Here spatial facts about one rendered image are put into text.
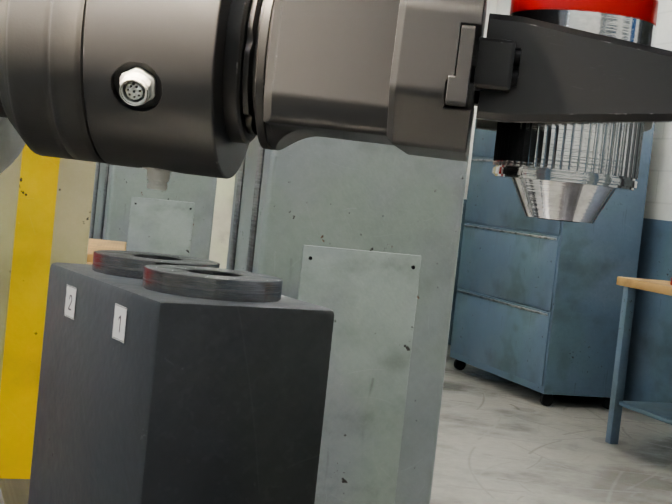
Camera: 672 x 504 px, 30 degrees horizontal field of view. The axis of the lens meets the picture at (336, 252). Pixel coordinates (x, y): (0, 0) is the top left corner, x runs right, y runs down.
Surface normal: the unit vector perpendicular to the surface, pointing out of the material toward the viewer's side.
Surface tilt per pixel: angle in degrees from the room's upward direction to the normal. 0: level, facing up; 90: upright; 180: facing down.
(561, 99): 90
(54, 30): 97
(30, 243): 90
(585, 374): 90
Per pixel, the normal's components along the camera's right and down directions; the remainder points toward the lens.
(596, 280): 0.32, 0.08
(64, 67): -0.14, 0.40
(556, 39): -0.11, 0.04
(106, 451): -0.87, -0.07
